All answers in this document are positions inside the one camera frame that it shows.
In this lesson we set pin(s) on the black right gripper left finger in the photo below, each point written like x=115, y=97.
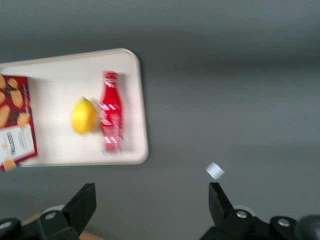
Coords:
x=80, y=207

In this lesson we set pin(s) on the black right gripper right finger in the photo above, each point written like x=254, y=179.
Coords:
x=220, y=205

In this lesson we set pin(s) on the red coke bottle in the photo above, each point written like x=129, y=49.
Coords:
x=113, y=112

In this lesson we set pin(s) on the beige plastic tray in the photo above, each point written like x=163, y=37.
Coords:
x=62, y=100

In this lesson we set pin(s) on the small white paper piece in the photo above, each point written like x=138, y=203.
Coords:
x=215, y=170

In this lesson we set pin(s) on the yellow lemon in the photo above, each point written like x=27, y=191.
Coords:
x=84, y=116

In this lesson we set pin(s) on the red cookie box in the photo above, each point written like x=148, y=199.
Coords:
x=16, y=120

